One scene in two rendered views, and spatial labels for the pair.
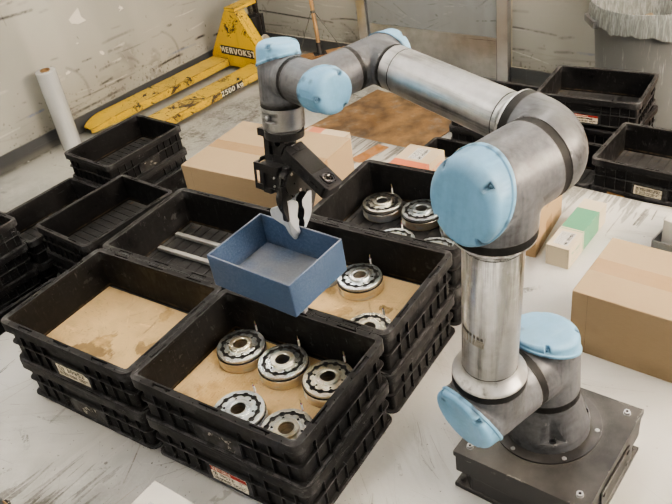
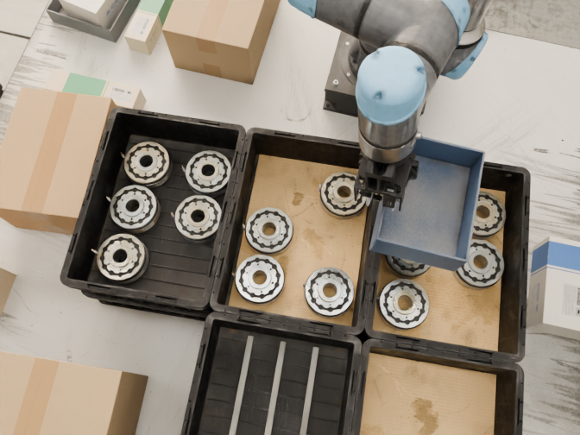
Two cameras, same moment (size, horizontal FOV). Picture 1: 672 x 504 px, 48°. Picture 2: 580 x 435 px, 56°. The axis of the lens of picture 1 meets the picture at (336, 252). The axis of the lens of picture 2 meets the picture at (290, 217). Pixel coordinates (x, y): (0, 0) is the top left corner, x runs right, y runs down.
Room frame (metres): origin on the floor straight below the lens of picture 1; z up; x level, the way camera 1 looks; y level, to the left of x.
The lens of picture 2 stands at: (1.49, 0.29, 1.98)
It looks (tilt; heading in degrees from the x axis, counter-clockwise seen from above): 71 degrees down; 243
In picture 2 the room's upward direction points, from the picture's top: 1 degrees counter-clockwise
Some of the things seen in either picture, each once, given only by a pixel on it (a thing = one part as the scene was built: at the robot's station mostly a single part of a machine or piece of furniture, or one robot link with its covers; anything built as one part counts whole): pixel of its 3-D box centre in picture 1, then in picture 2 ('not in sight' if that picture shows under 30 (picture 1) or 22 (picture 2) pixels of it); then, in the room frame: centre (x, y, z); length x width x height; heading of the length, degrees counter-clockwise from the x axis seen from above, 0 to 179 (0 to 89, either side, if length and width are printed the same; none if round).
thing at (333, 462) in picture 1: (271, 418); not in sight; (1.08, 0.18, 0.76); 0.40 x 0.30 x 0.12; 52
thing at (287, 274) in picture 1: (277, 262); (426, 201); (1.14, 0.11, 1.10); 0.20 x 0.15 x 0.07; 48
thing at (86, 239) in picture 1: (122, 259); not in sight; (2.37, 0.79, 0.37); 0.40 x 0.30 x 0.45; 137
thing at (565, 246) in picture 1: (576, 232); (96, 94); (1.59, -0.62, 0.73); 0.24 x 0.06 x 0.06; 138
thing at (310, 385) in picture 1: (328, 378); not in sight; (1.07, 0.05, 0.86); 0.10 x 0.10 x 0.01
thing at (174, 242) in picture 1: (206, 252); (267, 432); (1.56, 0.31, 0.87); 0.40 x 0.30 x 0.11; 52
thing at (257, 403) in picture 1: (238, 410); (479, 262); (1.02, 0.23, 0.86); 0.10 x 0.10 x 0.01
